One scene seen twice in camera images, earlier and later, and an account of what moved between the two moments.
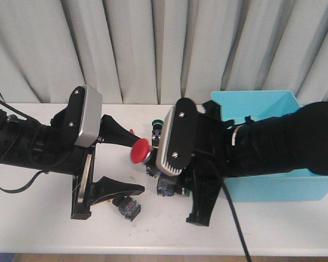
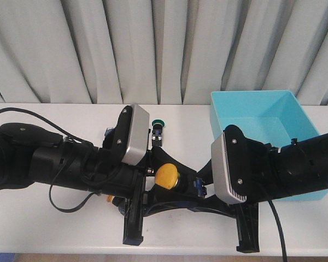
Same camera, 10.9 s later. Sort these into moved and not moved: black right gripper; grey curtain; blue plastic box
Moved: black right gripper
Not moved: blue plastic box; grey curtain
